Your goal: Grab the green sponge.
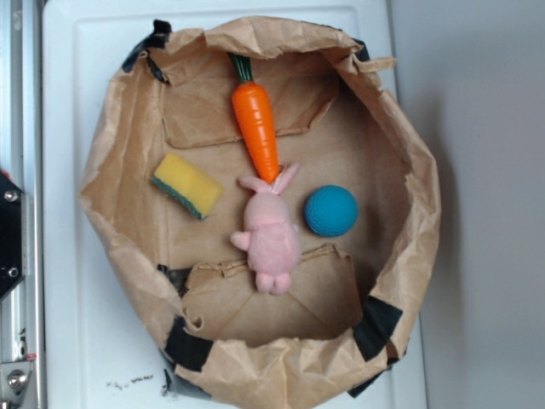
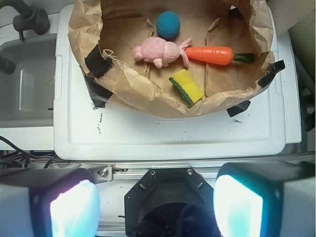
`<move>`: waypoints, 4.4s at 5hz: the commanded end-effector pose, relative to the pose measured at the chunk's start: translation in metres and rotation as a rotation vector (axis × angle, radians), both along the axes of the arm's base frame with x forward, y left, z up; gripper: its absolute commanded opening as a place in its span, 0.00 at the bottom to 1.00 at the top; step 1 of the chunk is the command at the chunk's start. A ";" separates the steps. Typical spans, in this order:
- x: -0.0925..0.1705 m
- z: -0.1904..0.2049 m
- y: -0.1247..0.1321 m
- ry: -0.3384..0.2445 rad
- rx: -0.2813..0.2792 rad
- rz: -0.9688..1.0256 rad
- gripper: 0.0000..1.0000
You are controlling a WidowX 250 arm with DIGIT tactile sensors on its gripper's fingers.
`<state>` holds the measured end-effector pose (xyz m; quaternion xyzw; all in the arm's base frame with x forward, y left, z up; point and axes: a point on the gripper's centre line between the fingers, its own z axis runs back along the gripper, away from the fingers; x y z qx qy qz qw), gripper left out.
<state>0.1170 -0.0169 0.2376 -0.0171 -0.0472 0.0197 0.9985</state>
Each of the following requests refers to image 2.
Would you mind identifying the aluminium rail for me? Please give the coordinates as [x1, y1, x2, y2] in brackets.
[54, 161, 316, 185]

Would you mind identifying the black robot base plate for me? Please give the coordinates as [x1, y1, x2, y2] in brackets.
[124, 168, 221, 237]

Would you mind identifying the blue textured ball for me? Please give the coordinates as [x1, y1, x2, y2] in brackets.
[156, 11, 181, 39]

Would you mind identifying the orange plastic carrot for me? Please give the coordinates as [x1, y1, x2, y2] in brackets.
[185, 46, 255, 65]

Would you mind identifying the black cables bundle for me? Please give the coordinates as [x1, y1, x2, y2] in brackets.
[0, 135, 82, 171]

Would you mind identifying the pink plush bunny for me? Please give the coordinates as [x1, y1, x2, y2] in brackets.
[132, 37, 193, 69]

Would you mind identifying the white plastic tray lid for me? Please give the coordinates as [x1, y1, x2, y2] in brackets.
[53, 4, 286, 162]

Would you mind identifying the gripper left finger with pad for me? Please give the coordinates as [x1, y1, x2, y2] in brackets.
[0, 168, 101, 237]

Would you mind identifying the brown paper bag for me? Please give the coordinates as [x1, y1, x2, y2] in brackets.
[68, 0, 280, 119]

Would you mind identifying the dark grey faucet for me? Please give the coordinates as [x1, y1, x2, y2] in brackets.
[0, 0, 50, 41]

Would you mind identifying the gripper right finger with pad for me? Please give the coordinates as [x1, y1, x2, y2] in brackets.
[213, 161, 316, 237]

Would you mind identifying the yellow green sponge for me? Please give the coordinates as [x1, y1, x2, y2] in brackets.
[169, 69, 204, 106]

